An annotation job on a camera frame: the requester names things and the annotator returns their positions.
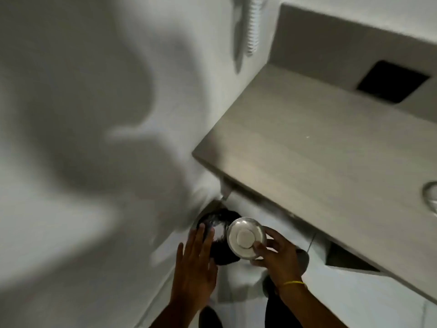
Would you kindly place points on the person's left little finger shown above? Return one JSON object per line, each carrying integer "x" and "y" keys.
{"x": 181, "y": 257}

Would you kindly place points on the person's black trousers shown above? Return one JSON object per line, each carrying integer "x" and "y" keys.
{"x": 275, "y": 314}

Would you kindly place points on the person's left hand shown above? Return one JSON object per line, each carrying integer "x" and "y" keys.
{"x": 193, "y": 276}

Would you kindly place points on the grey wooden counter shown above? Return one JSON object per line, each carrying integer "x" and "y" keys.
{"x": 327, "y": 160}

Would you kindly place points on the person's right forearm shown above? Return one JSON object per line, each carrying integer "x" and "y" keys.
{"x": 309, "y": 309}

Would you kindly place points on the person's right hand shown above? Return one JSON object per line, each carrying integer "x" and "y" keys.
{"x": 281, "y": 261}

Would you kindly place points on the grey wooden back panel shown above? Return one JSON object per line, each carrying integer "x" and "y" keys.
{"x": 321, "y": 40}

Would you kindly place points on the clear glass vessel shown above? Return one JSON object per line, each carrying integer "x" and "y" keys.
{"x": 431, "y": 198}

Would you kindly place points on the white waste bin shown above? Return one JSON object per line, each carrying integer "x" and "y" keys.
{"x": 240, "y": 281}

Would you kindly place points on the yellow wristband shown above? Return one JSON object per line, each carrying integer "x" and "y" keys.
{"x": 293, "y": 283}

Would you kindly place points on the round steel dish white centre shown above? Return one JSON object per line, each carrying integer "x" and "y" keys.
{"x": 244, "y": 237}

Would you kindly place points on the person's left thumb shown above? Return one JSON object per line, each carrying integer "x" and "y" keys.
{"x": 214, "y": 271}

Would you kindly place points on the person's right thumb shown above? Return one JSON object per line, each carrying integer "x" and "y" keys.
{"x": 260, "y": 251}

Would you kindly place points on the person's left forearm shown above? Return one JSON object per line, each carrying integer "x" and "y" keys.
{"x": 177, "y": 315}

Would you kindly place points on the person's left middle finger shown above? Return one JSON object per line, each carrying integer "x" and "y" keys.
{"x": 201, "y": 242}

